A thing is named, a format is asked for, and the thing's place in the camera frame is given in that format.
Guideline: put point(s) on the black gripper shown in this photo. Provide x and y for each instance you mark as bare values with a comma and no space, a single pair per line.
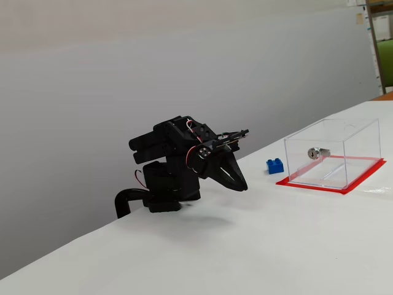
215,166

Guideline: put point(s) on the blue lego brick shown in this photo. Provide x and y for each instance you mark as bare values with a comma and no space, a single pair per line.
274,167

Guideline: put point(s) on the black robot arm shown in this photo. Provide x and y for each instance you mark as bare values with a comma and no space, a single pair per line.
172,147

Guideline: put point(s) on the transparent plastic box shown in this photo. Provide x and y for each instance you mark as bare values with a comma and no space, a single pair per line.
362,153

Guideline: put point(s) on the red tape outline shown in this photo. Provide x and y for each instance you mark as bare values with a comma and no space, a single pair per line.
310,186

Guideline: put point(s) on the silver cam lock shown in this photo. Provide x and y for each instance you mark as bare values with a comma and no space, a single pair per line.
317,152

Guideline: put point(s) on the black table clamp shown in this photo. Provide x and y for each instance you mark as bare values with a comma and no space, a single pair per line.
121,199

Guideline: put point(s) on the brown wooden table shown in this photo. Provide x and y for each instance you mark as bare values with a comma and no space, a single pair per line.
383,96

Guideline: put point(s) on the green panel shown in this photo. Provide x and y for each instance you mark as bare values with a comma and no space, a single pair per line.
386,61

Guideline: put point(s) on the yellow sticky note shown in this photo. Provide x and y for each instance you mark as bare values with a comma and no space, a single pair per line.
359,18

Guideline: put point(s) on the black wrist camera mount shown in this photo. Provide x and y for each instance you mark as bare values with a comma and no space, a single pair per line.
233,137

